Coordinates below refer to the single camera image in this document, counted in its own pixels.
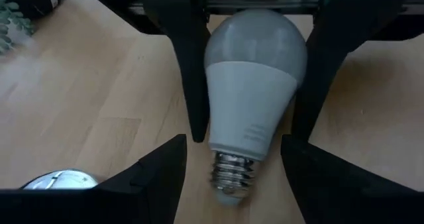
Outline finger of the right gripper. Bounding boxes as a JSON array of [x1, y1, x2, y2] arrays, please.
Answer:
[[291, 0, 403, 142], [143, 0, 211, 144]]

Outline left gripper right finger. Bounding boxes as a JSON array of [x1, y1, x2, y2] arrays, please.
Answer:
[[280, 134, 424, 224]]

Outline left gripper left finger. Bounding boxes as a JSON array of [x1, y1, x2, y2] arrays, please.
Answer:
[[0, 134, 188, 224]]

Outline chrome table lamp base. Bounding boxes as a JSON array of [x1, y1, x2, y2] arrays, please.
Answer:
[[20, 168, 100, 191]]

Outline white pear-shaped lightbulb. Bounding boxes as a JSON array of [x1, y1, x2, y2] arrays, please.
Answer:
[[203, 8, 308, 207]]

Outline potted succulent plant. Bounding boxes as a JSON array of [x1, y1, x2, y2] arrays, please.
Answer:
[[0, 0, 62, 56]]

